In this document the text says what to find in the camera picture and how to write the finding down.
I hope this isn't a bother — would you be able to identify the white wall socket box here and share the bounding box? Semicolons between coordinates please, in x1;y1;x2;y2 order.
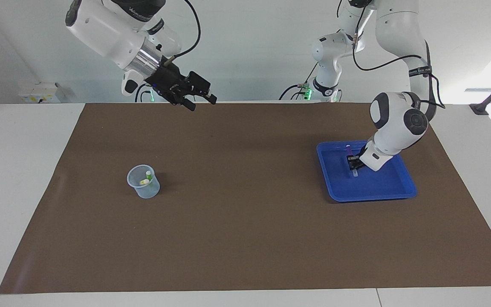
18;82;64;104

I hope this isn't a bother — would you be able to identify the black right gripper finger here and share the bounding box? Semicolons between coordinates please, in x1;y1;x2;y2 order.
186;71;217;105
171;92;196;112

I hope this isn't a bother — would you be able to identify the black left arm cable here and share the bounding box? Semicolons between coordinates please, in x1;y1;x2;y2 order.
337;0;446;110

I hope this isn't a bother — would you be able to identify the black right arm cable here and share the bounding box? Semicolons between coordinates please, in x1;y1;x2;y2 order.
159;0;202;67

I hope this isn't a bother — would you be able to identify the purple marker pen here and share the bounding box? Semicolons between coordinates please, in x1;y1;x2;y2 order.
346;145;359;178

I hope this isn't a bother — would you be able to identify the black base cable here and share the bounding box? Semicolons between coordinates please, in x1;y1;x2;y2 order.
134;82;157;103
278;62;319;101

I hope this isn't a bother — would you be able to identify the translucent plastic cup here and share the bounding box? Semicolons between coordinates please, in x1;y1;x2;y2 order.
126;164;161;200

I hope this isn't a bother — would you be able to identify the blue plastic tray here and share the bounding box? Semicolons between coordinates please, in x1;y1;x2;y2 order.
316;140;418;203

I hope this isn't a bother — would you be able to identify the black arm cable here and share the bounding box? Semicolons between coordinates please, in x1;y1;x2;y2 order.
337;0;446;110
159;0;202;67

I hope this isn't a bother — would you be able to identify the brown table mat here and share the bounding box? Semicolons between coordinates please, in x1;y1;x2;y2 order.
0;102;491;295

